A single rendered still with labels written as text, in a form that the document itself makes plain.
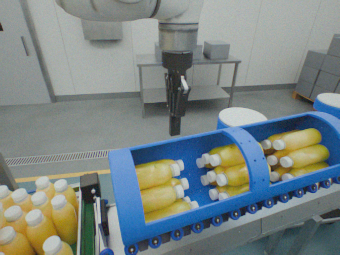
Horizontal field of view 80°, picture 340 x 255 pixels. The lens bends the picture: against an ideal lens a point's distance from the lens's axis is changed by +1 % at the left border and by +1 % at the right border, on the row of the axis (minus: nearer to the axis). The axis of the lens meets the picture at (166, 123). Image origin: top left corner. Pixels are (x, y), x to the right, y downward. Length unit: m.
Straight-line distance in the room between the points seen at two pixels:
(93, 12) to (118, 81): 3.71
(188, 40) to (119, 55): 3.51
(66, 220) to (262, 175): 0.63
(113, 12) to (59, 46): 3.74
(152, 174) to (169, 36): 0.39
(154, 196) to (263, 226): 0.50
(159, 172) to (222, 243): 0.39
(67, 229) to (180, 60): 0.63
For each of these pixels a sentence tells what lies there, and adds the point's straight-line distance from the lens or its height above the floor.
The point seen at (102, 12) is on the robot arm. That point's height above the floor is 1.60.
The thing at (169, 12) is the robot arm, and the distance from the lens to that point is 0.44.
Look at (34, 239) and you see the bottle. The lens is 0.77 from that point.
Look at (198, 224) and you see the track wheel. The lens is 0.77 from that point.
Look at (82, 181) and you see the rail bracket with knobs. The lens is 0.91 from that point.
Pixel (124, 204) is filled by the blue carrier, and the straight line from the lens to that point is 0.56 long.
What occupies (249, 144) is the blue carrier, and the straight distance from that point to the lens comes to 0.71.
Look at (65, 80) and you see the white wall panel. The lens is 4.25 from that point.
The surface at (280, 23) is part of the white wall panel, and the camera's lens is 4.72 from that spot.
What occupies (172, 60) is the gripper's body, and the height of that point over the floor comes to 1.51.
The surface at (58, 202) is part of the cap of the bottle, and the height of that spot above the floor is 1.09.
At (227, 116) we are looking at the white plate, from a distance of 1.28.
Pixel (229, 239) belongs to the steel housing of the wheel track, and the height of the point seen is 0.86.
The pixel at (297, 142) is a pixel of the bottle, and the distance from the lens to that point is 0.92.
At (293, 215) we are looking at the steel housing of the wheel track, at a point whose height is 0.86.
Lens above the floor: 1.61
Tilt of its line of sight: 30 degrees down
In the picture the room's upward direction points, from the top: straight up
